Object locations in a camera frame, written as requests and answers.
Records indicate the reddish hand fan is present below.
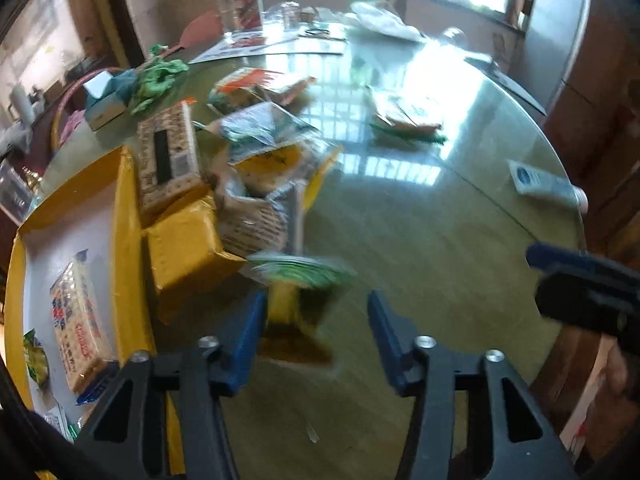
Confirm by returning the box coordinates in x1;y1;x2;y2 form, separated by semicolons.
165;11;224;56

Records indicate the green gold snack packet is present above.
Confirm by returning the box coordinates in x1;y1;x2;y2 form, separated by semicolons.
244;254;357;367

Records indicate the small clear glass bottle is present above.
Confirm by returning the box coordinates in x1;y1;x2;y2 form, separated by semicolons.
280;0;302;31

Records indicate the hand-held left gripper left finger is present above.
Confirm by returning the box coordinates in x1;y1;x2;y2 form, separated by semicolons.
74;290;269;480

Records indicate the white bottle with red label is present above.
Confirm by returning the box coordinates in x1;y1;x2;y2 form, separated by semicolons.
235;0;265;32

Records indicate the white paper roll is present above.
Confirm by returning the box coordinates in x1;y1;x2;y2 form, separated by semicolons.
10;82;37;127

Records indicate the person's right hand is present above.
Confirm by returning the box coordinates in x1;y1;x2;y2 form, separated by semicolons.
606;345;632;397

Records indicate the orange cracker packet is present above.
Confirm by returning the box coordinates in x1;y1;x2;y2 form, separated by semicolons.
209;66;317;107
369;86;447;147

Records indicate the small green snack packet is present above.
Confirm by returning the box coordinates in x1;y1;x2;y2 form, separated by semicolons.
22;329;51;391

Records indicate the white lotion tube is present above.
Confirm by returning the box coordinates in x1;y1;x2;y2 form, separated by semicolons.
507;159;589;212

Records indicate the gold foil package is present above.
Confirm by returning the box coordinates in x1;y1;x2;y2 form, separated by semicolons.
142;195;247;322

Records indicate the beige patterned snack packet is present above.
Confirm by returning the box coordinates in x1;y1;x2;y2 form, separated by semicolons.
219;185;297;262

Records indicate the blue red cracker packet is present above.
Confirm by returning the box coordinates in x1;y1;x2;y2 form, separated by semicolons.
50;250;121;406

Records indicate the yellow cardboard box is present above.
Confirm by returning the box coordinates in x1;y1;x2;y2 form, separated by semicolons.
5;145;173;476

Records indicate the white plastic bag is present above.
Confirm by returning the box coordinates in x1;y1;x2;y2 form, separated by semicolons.
349;1;427;42

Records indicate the green cloth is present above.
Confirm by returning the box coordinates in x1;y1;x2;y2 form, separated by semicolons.
129;56;191;117

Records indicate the white green snack packet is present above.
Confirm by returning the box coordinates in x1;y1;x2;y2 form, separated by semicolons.
42;404;77;442

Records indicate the glass jar with black lid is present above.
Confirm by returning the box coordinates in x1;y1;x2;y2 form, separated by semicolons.
214;0;242;37

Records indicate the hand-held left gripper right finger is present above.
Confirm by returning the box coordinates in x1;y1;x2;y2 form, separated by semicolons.
367;290;581;480

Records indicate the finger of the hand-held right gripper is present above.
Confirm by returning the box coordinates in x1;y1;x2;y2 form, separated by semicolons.
526;242;640;336

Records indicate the yellow snack packet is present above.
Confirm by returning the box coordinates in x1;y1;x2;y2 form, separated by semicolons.
230;139;343;212

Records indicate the beige patterned box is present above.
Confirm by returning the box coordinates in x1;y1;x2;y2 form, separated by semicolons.
136;101;210;222

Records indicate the teal white box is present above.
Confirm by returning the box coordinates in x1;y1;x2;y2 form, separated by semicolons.
82;70;139;132

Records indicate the printed paper placemat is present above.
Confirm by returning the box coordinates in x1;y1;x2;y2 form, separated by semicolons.
189;29;349;64

